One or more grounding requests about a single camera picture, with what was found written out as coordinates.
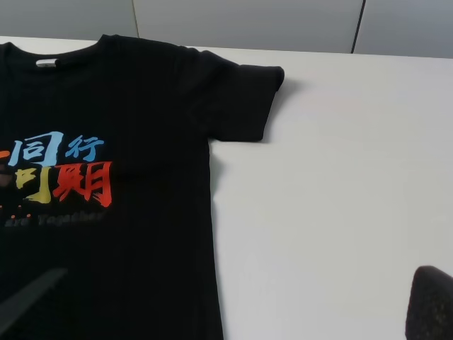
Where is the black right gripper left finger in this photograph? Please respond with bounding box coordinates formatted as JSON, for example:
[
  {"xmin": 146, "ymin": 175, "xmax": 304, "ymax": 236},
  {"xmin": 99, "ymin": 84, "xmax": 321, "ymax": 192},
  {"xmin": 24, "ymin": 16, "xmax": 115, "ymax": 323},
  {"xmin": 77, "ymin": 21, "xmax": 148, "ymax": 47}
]
[{"xmin": 1, "ymin": 268, "xmax": 67, "ymax": 328}]

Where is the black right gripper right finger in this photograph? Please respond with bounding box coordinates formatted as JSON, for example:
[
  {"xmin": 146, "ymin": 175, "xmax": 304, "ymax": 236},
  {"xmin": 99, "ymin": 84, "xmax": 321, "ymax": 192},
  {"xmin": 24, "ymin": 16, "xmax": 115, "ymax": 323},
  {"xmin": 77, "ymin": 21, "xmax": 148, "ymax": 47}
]
[{"xmin": 405, "ymin": 266, "xmax": 452, "ymax": 340}]

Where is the black printed t-shirt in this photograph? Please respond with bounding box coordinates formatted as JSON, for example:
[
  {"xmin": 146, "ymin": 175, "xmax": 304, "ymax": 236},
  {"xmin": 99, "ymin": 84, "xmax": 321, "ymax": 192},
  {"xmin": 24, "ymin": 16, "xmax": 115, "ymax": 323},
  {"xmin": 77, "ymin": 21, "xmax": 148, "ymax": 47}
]
[{"xmin": 1, "ymin": 35, "xmax": 285, "ymax": 339}]

